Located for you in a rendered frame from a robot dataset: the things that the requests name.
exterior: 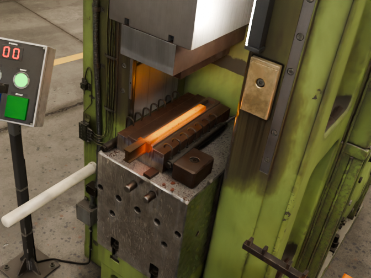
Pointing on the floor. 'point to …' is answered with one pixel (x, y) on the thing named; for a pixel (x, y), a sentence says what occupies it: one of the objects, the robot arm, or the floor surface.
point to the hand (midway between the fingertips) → (0, 87)
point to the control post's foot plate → (21, 264)
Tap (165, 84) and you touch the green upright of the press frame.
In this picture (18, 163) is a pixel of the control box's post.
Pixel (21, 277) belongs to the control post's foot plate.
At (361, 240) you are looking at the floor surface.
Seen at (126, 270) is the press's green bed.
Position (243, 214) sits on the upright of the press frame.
